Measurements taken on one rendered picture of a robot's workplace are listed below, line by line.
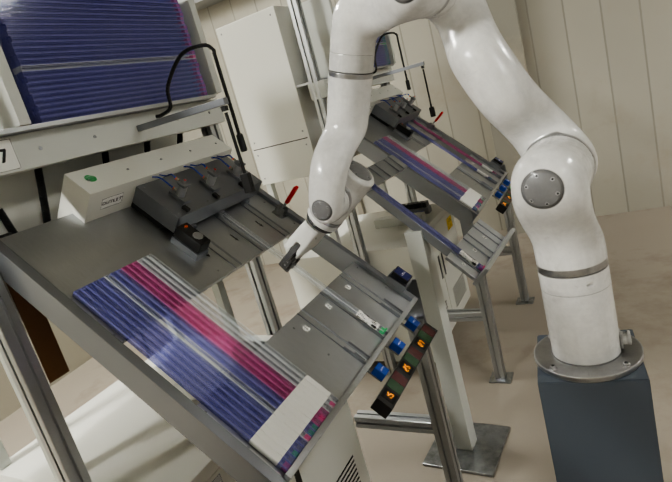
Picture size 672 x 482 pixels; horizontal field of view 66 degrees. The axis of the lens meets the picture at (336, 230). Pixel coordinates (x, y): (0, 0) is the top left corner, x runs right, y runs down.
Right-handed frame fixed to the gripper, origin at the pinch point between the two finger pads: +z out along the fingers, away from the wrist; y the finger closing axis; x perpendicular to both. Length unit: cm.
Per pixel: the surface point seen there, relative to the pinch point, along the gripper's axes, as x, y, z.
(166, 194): -30.9, 12.9, 1.0
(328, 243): 2.2, -19.1, 1.0
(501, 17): -40, -287, -47
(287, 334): 12.9, 19.2, -0.6
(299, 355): 17.9, 21.9, -1.5
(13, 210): -50, 35, 16
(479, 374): 80, -97, 49
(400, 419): 53, -22, 32
